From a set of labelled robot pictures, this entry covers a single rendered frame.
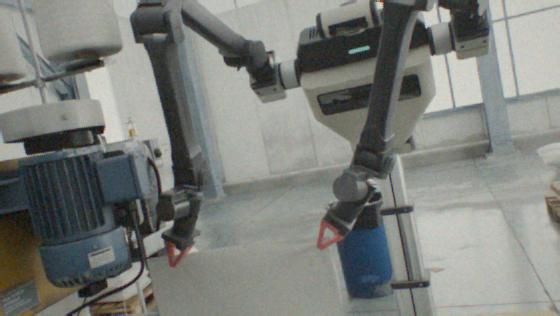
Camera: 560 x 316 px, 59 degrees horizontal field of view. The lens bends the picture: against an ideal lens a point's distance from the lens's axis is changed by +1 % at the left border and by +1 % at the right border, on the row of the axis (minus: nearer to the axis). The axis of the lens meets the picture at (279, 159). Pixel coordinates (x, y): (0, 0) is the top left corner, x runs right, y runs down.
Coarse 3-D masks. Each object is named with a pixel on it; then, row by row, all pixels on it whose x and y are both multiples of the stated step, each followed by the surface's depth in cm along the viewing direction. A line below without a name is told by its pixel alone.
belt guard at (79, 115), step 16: (16, 112) 84; (32, 112) 84; (48, 112) 84; (64, 112) 86; (80, 112) 88; (96, 112) 91; (0, 128) 88; (16, 128) 84; (32, 128) 84; (48, 128) 84; (64, 128) 85; (80, 128) 106; (96, 128) 118
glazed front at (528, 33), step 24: (528, 0) 795; (552, 0) 785; (432, 24) 843; (528, 24) 800; (552, 24) 790; (504, 48) 815; (528, 48) 805; (552, 48) 795; (456, 72) 842; (504, 72) 820; (528, 72) 809; (552, 72) 799; (456, 96) 847; (480, 96) 836
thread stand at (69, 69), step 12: (24, 12) 108; (24, 24) 108; (36, 60) 109; (84, 60) 100; (96, 60) 102; (108, 60) 105; (36, 72) 109; (72, 72) 107; (84, 72) 106; (0, 84) 110; (12, 84) 112; (24, 84) 111; (36, 84) 109; (48, 84) 110
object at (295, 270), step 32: (192, 256) 124; (224, 256) 120; (256, 256) 118; (288, 256) 117; (320, 256) 115; (160, 288) 129; (192, 288) 126; (224, 288) 122; (256, 288) 119; (288, 288) 118; (320, 288) 116
